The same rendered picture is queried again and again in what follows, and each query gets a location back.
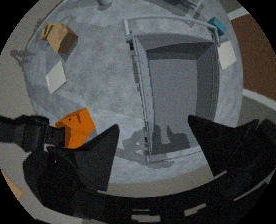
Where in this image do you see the teal cube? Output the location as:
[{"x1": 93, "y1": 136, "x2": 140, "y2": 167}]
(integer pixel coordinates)
[{"x1": 206, "y1": 16, "x2": 226, "y2": 36}]

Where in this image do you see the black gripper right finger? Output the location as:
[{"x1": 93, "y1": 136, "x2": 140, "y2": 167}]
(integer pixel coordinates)
[{"x1": 187, "y1": 116, "x2": 259, "y2": 177}]

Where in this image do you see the grey cylinder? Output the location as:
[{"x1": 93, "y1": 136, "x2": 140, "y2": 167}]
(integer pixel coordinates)
[{"x1": 97, "y1": 0, "x2": 113, "y2": 6}]

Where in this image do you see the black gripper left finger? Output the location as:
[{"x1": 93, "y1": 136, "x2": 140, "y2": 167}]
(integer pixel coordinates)
[{"x1": 46, "y1": 124, "x2": 121, "y2": 192}]

